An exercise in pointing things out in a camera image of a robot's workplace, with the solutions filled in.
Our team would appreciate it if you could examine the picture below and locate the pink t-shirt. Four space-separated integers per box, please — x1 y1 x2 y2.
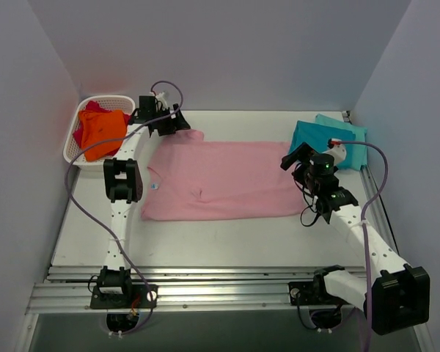
141 130 305 221

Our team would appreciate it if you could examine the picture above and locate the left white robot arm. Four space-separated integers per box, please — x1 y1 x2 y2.
95 92 190 307

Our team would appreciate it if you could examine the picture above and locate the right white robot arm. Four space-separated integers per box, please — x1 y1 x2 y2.
280 139 430 335

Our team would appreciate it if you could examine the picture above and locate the folded teal t-shirt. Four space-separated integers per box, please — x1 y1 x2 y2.
288 121 362 171

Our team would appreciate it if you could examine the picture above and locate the orange t-shirt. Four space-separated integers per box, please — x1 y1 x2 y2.
77 109 131 162

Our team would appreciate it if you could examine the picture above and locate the folded light green t-shirt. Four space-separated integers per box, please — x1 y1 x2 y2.
314 113 369 172

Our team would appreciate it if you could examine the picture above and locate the white perforated plastic basket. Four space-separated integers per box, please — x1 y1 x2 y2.
63 95 136 162

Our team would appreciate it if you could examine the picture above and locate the magenta t-shirt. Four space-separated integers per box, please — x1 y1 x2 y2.
72 100 133 158

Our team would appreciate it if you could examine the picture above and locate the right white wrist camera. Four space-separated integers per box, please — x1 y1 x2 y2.
324 139 347 166

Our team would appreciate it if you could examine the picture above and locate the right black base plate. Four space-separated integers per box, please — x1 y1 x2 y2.
287 281 348 306

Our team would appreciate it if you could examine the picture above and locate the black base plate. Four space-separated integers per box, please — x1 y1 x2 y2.
287 281 348 306
89 285 158 309

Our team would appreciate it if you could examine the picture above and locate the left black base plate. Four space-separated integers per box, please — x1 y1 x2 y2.
89 285 158 309

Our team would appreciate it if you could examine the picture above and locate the aluminium rail frame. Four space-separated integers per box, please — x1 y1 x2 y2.
24 161 433 352

